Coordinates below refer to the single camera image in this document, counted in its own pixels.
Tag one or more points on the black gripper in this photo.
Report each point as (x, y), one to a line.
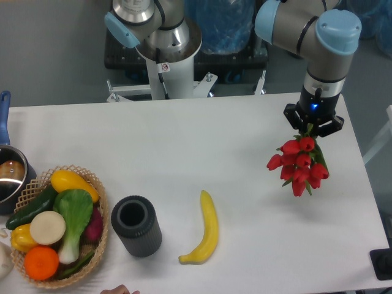
(315, 109)

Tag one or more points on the red tulip bouquet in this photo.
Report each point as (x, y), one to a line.
(301, 163)

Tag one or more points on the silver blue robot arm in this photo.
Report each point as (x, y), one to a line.
(314, 30)

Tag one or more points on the person's hand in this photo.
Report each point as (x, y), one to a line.
(121, 289)

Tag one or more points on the blue plastic bag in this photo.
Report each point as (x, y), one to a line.
(226, 25)

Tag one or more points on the black device at edge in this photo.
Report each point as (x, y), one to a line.
(381, 262)

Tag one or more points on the yellow banana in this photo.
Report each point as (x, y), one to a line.
(201, 253)

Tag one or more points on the dark grey ribbed vase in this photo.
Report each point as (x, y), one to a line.
(134, 220)

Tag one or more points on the purple sweet potato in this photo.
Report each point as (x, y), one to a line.
(94, 229)

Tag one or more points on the green bok choy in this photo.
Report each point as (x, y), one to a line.
(75, 206)

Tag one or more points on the yellow squash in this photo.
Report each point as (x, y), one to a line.
(62, 180)

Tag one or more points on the green cucumber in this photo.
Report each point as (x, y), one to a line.
(43, 202)

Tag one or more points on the white round radish slice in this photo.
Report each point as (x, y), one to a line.
(47, 228)

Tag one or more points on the green chili pepper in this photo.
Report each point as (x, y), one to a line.
(78, 266)

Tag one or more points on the woven wicker basket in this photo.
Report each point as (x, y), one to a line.
(93, 249)

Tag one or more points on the orange fruit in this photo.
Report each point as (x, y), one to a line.
(41, 263)

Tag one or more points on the yellow bell pepper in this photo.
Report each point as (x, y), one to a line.
(21, 239)

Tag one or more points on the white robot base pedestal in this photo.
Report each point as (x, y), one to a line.
(169, 56)

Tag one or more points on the blue handled saucepan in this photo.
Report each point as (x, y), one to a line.
(16, 171)

